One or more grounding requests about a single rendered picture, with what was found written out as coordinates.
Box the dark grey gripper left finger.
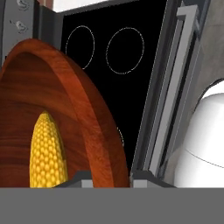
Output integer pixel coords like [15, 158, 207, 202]
[53, 170, 95, 189]

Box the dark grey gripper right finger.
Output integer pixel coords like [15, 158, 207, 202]
[129, 170, 178, 189]

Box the brown wooden bowl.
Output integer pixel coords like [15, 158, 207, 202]
[0, 38, 130, 189]

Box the yellow corn cob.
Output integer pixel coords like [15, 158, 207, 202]
[29, 110, 69, 189]

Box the grey oven door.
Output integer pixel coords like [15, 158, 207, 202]
[130, 0, 212, 179]

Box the white round object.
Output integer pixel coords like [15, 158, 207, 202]
[173, 80, 224, 189]

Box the grey stove knob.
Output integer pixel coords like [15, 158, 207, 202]
[15, 0, 31, 11]
[15, 19, 30, 34]

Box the black hob with grey frame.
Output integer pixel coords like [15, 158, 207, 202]
[0, 0, 179, 176]

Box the pale grey oven door handle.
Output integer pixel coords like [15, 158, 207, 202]
[144, 5, 202, 178]

